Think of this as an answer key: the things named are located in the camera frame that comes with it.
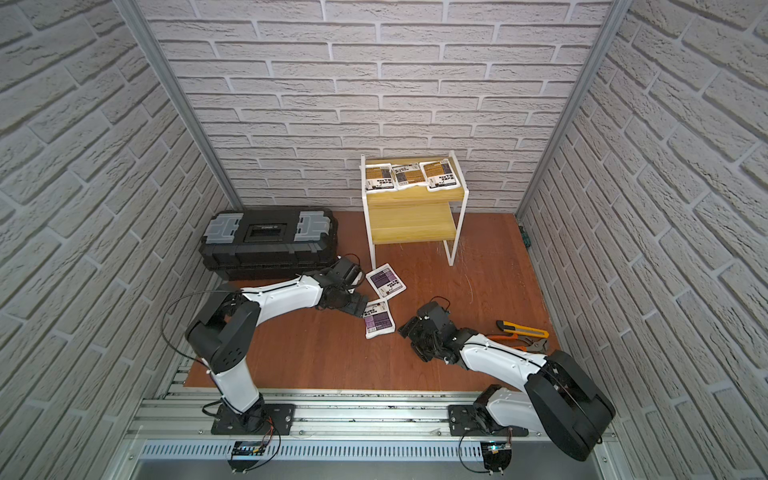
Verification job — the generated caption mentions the controller board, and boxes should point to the controller board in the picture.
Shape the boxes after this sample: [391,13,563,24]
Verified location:
[480,442,513,474]
[228,441,271,473]

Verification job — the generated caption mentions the green object at wall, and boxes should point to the green object at wall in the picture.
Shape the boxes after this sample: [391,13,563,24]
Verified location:
[519,225,532,249]

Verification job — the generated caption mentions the yellow coffee bag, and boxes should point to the yellow coffee bag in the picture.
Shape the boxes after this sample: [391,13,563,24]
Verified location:
[391,162,427,191]
[419,158,460,192]
[363,163,397,194]

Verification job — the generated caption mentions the right controller board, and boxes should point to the right controller board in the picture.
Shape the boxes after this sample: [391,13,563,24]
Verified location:
[480,442,513,474]

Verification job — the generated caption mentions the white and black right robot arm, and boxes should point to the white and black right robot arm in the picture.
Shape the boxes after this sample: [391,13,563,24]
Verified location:
[398,301,616,461]

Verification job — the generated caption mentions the aluminium rail frame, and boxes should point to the aluminium rail frame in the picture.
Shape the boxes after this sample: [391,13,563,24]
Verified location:
[104,387,630,479]

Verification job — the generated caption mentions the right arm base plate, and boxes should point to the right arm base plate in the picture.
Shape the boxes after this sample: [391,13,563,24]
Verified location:
[447,405,529,438]

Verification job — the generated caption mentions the purple coffee bag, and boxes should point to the purple coffee bag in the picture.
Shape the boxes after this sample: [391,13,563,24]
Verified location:
[363,299,396,340]
[366,264,407,300]

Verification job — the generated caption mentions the white frame wooden two-tier shelf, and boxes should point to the white frame wooden two-tier shelf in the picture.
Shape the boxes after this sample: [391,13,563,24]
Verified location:
[360,151,470,267]

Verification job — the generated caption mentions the yellow utility knife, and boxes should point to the yellow utility knife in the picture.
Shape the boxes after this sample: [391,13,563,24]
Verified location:
[495,320,550,339]

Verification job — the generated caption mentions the black plastic toolbox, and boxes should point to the black plastic toolbox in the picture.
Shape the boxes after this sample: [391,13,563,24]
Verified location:
[199,207,338,281]

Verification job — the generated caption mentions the left controller board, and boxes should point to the left controller board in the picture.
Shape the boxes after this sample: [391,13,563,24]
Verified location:
[228,441,271,473]

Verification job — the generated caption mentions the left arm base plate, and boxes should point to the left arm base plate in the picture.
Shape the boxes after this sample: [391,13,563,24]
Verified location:
[211,403,296,436]

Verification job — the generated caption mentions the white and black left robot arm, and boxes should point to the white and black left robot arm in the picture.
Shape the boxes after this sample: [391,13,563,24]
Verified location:
[185,257,368,420]

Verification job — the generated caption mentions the orange handled pliers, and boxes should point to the orange handled pliers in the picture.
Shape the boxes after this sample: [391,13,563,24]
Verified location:
[488,335,549,354]

